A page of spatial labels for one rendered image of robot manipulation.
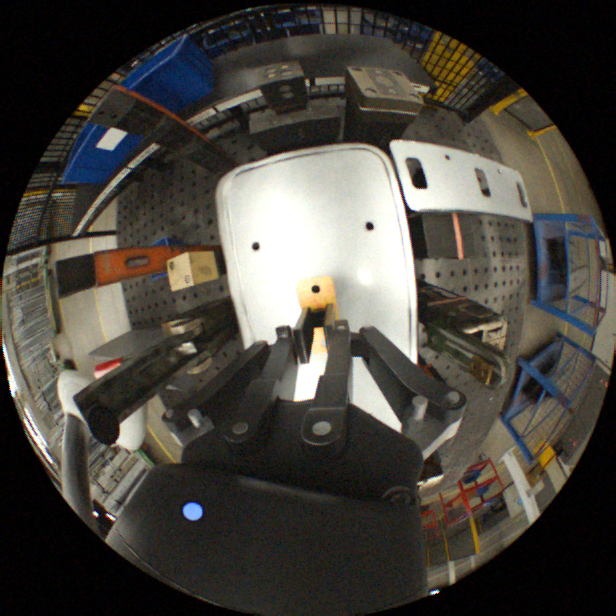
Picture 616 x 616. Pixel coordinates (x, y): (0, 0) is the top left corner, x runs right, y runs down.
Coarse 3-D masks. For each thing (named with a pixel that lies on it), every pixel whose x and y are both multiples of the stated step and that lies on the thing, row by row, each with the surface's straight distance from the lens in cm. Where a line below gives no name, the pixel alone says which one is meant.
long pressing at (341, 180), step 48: (336, 144) 28; (240, 192) 27; (288, 192) 25; (336, 192) 25; (384, 192) 25; (240, 240) 26; (288, 240) 24; (336, 240) 24; (384, 240) 24; (240, 288) 26; (288, 288) 24; (336, 288) 24; (384, 288) 24
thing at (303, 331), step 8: (304, 312) 20; (304, 320) 18; (296, 328) 16; (304, 328) 17; (312, 328) 22; (296, 336) 16; (304, 336) 16; (312, 336) 21; (296, 344) 16; (304, 344) 16; (312, 344) 20; (304, 352) 16; (304, 360) 17
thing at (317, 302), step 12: (324, 276) 22; (300, 288) 22; (324, 288) 22; (300, 300) 23; (312, 300) 23; (324, 300) 22; (312, 312) 22; (324, 312) 22; (336, 312) 23; (312, 348) 24; (324, 348) 24
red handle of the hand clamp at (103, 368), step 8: (184, 344) 24; (192, 344) 24; (176, 352) 24; (184, 352) 24; (192, 352) 24; (112, 360) 28; (120, 360) 27; (96, 368) 30; (104, 368) 28; (112, 368) 28; (96, 376) 30
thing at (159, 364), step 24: (192, 336) 23; (144, 360) 20; (168, 360) 22; (192, 360) 23; (96, 384) 19; (120, 384) 20; (144, 384) 21; (168, 384) 21; (96, 408) 16; (120, 408) 20; (96, 432) 16
